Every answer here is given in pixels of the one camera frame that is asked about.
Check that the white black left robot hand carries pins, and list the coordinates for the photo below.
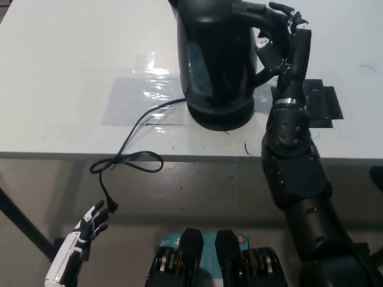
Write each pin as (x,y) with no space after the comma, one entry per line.
(73,242)

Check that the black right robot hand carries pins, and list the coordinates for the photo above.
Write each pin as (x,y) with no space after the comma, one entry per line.
(294,80)

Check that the black electric kettle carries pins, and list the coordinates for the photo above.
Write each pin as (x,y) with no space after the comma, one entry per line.
(215,53)

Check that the black round kettle base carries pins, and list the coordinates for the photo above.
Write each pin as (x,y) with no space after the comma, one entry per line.
(221,121)

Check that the black tape patch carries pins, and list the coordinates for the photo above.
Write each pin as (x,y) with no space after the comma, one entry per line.
(323,101)

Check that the clear tape sheet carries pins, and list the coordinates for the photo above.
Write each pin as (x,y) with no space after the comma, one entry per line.
(134,98)

